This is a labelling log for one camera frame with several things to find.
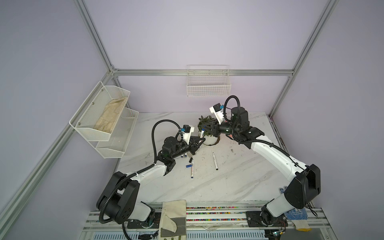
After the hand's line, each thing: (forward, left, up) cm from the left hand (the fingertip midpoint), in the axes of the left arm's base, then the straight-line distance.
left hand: (203, 137), depth 77 cm
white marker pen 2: (+2, +13, -23) cm, 26 cm away
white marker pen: (0, +1, +4) cm, 4 cm away
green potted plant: (+12, -6, -18) cm, 22 cm away
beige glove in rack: (+12, +51, +4) cm, 53 cm away
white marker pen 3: (+3, +10, -23) cm, 25 cm away
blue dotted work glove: (-32, -49, -24) cm, 64 cm away
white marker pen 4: (-6, +6, -23) cm, 25 cm away
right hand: (+2, +1, +7) cm, 7 cm away
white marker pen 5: (-2, -9, -23) cm, 25 cm away
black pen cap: (0, +7, -24) cm, 26 cm away
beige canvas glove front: (-34, +15, -23) cm, 44 cm away
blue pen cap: (-4, +8, -24) cm, 26 cm away
